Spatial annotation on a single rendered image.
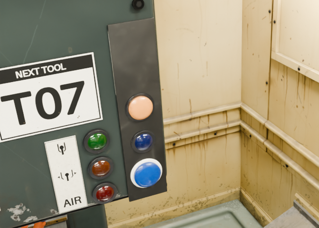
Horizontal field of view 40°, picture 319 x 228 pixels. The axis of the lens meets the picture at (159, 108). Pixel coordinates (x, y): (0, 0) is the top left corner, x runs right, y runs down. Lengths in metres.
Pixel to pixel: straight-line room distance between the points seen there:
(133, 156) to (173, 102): 1.21
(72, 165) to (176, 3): 1.16
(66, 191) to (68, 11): 0.18
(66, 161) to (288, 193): 1.30
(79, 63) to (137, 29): 0.06
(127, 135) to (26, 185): 0.11
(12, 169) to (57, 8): 0.16
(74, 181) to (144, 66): 0.14
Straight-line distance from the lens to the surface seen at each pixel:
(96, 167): 0.46
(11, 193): 0.47
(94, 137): 0.44
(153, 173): 0.48
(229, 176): 1.97
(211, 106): 1.75
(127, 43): 0.42
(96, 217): 1.37
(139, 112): 0.44
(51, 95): 0.42
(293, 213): 1.65
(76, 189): 0.47
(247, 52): 1.69
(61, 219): 1.29
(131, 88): 0.44
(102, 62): 0.42
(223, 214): 2.01
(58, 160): 0.45
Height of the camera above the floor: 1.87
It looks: 26 degrees down
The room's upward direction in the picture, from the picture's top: 4 degrees counter-clockwise
